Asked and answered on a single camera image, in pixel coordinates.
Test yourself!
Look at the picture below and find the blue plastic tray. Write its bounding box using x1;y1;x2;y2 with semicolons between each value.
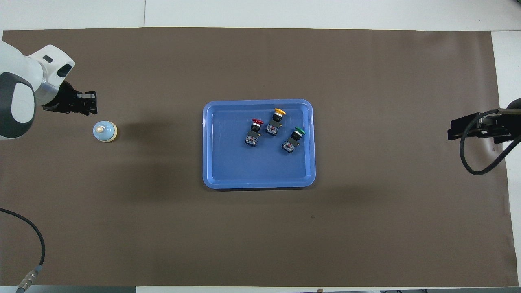
202;99;317;190

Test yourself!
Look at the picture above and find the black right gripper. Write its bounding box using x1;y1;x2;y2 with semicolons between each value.
448;98;521;144

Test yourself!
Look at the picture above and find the yellow push button switch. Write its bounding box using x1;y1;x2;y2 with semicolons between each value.
265;108;286;136

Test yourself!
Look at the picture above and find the light blue desk bell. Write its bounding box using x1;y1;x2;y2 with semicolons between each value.
93;120;118;143

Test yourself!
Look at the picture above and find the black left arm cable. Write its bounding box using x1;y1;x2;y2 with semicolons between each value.
0;207;46;293

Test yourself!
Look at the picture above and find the brown table mat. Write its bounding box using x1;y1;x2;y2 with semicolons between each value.
0;27;519;288

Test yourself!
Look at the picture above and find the green push button switch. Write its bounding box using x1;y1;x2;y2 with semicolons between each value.
281;127;307;154

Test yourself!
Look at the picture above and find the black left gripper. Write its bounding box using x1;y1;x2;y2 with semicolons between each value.
43;81;99;116

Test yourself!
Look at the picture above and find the red push button switch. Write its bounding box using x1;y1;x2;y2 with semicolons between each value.
245;118;264;147

